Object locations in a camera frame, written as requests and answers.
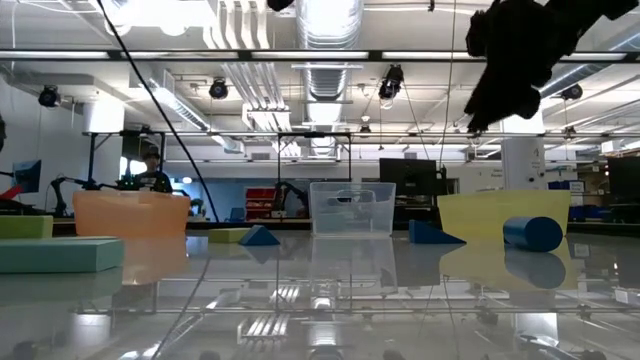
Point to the orange translucent plastic bin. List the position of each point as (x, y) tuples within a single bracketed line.
[(131, 215)]

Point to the black overhead frame beam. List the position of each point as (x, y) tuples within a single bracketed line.
[(375, 55)]

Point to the yellow translucent plastic bin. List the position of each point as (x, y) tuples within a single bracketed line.
[(480, 215)]

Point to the white column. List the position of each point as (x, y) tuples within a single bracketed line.
[(522, 160)]

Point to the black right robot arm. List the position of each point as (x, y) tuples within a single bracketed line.
[(600, 6)]

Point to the clear plastic bin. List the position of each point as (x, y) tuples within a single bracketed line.
[(350, 210)]

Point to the teal foam block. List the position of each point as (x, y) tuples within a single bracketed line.
[(60, 255)]

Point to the small blue cube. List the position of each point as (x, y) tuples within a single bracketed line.
[(427, 235)]

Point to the black monitor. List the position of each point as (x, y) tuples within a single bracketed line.
[(407, 177)]

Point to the red storage bin rack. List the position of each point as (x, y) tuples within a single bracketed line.
[(260, 200)]

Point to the blue rectangular block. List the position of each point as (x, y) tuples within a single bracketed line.
[(532, 234)]

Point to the black ceiling spotlight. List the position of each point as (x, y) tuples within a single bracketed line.
[(571, 92), (49, 96), (391, 82), (218, 89)]

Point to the silver ventilation duct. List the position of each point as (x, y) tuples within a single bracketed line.
[(327, 75)]

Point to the blue-screen monitor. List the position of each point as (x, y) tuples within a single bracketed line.
[(27, 176)]

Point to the large dark monitor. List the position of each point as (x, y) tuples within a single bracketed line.
[(625, 185)]

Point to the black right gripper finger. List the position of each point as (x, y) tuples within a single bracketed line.
[(529, 104), (487, 102)]

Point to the green foam block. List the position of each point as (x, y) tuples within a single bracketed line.
[(225, 235), (25, 226)]

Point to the seated person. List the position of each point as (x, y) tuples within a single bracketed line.
[(152, 180)]

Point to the black background rig frame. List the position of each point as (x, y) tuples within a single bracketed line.
[(125, 133), (314, 134)]

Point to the blue foam triangular prism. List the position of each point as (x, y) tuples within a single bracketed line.
[(259, 238)]

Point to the black background robot arm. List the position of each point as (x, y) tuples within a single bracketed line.
[(292, 192), (60, 195)]

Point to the black aluminium table frame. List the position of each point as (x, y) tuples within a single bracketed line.
[(295, 225)]

